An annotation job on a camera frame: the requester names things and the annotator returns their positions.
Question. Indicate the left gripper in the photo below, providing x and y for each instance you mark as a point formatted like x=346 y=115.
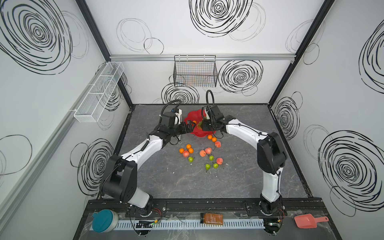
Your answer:
x=186 y=127

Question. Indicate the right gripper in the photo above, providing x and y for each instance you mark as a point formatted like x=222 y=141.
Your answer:
x=208 y=125

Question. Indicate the red flower-shaped fruit bowl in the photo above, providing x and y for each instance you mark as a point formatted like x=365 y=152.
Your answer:
x=197 y=116

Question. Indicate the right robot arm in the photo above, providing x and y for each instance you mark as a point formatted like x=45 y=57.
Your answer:
x=271 y=157

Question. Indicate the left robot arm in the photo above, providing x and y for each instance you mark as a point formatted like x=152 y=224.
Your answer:
x=120 y=177

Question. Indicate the teal lidded container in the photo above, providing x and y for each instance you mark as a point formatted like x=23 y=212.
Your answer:
x=104 y=221

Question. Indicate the pink plastic scoop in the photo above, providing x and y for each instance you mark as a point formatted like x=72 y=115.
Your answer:
x=308 y=221

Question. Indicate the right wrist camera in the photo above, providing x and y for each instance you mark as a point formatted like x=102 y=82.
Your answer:
x=213 y=113

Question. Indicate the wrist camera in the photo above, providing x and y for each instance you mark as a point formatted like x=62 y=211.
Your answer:
x=171 y=118
x=213 y=113

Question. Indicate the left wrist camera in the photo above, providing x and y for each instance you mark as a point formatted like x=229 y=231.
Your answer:
x=171 y=118

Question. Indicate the black wire basket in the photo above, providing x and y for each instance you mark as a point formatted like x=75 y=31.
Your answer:
x=195 y=71

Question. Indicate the black mounting rail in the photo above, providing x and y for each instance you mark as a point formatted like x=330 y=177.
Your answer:
x=251 y=206

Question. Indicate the white mesh wall shelf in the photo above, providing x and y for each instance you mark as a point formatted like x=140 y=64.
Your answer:
x=97 y=97

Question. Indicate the white slotted cable duct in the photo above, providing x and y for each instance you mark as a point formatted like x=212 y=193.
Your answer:
x=229 y=224

